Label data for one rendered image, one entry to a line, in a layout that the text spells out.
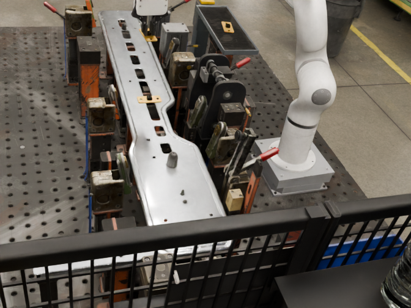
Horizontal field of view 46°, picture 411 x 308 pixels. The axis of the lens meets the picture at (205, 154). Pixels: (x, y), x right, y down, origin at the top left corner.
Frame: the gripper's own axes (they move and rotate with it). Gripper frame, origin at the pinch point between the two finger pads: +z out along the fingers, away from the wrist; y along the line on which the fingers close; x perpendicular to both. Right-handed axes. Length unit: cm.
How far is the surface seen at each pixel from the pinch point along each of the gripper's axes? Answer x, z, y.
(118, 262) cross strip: 67, 27, 28
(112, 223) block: 53, 29, 26
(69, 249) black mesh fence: 102, -28, 46
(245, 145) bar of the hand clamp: 53, 8, -10
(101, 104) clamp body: 8.9, 21.6, 17.3
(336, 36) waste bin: -160, 101, -236
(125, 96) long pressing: -0.8, 26.1, 6.2
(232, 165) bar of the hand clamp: 50, 18, -10
